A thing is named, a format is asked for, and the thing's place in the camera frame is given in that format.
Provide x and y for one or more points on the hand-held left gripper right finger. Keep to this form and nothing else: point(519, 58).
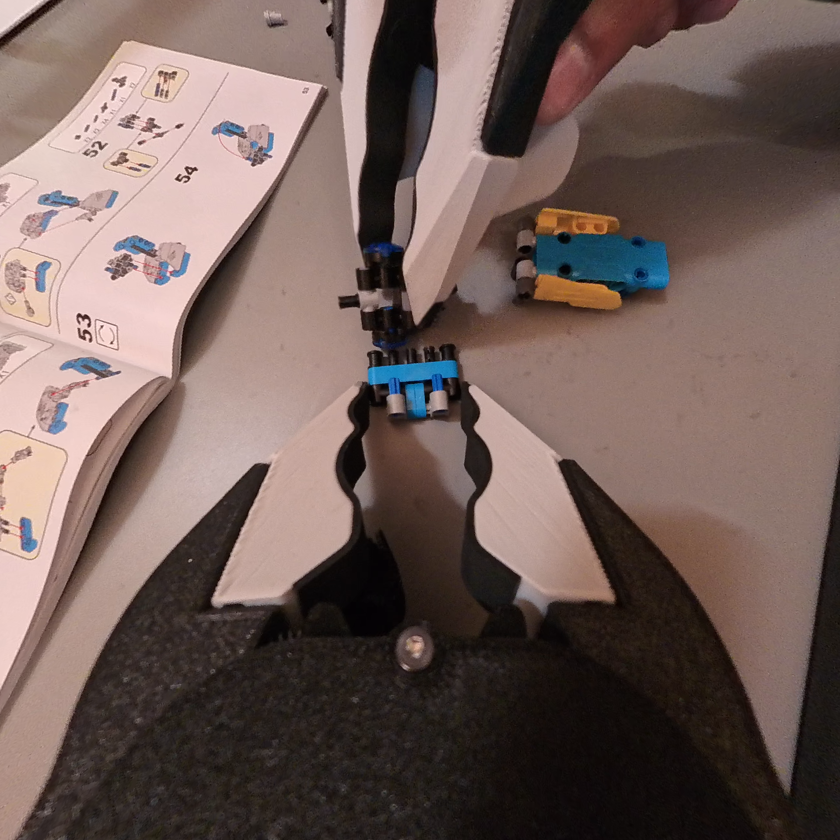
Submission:
point(538, 525)

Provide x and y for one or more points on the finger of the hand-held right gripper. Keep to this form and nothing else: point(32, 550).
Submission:
point(355, 79)
point(453, 197)

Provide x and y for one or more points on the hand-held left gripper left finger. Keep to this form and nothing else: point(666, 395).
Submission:
point(295, 525)

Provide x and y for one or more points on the black grey gear assembly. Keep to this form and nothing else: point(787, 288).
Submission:
point(381, 282)

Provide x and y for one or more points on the blue yellow brick assembly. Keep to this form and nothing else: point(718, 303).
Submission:
point(604, 260)

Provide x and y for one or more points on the blue beam with black pins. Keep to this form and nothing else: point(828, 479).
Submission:
point(410, 378)

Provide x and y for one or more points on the grey desk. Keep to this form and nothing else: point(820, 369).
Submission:
point(709, 433)

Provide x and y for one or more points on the person's right hand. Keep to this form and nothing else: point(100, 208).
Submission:
point(617, 33)

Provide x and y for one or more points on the open instruction booklet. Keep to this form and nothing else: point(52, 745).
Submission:
point(158, 328)

